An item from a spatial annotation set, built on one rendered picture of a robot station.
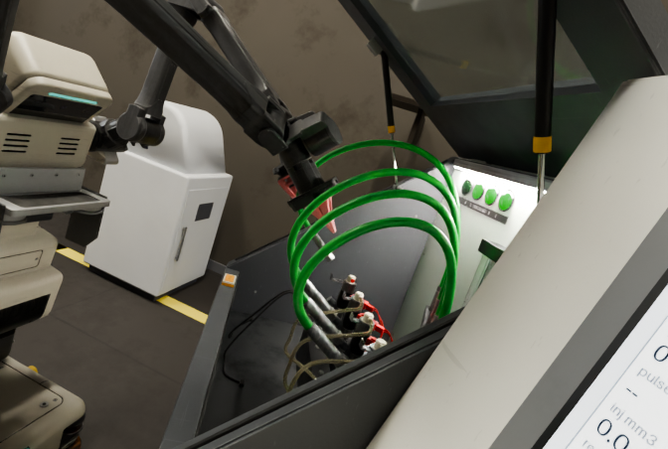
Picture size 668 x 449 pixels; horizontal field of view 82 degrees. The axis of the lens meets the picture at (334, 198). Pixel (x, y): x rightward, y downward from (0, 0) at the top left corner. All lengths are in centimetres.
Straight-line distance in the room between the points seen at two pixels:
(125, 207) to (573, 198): 262
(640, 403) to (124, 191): 271
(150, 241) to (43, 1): 277
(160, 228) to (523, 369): 243
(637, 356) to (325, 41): 293
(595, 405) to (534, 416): 5
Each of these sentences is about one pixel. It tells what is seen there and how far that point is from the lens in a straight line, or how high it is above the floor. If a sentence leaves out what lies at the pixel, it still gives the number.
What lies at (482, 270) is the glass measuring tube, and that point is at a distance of 87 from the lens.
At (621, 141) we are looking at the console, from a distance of 47.
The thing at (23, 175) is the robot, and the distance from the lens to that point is 112.
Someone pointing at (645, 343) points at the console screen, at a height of 133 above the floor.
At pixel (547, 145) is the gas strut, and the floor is 146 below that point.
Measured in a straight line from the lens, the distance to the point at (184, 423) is 65.
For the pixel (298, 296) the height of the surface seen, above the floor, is 117.
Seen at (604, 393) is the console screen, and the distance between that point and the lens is 35.
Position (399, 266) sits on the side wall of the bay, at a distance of 118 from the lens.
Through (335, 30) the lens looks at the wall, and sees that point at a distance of 312.
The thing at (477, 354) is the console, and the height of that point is 123.
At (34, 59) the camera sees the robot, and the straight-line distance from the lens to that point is 105.
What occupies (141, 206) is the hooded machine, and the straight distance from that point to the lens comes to 273.
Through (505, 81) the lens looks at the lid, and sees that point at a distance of 78.
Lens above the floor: 139
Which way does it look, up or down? 9 degrees down
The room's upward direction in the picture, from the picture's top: 19 degrees clockwise
